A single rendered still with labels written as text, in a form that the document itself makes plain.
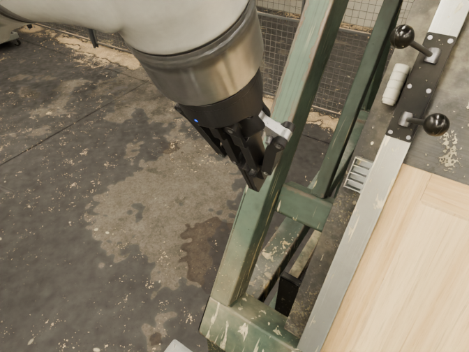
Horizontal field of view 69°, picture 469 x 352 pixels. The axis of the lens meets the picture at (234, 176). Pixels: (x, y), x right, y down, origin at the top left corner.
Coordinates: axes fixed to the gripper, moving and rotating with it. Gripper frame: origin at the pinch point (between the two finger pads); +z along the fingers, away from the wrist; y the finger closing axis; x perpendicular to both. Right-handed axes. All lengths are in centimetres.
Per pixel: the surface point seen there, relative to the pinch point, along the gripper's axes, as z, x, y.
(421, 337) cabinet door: 45, 5, -33
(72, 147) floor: 174, -17, 219
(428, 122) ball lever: 12.1, -22.8, -17.6
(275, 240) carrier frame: 77, -5, 10
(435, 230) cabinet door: 33.4, -14.1, -27.0
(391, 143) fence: 24.7, -24.5, -13.5
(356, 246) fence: 36.4, -5.3, -14.8
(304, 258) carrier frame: 150, -15, 7
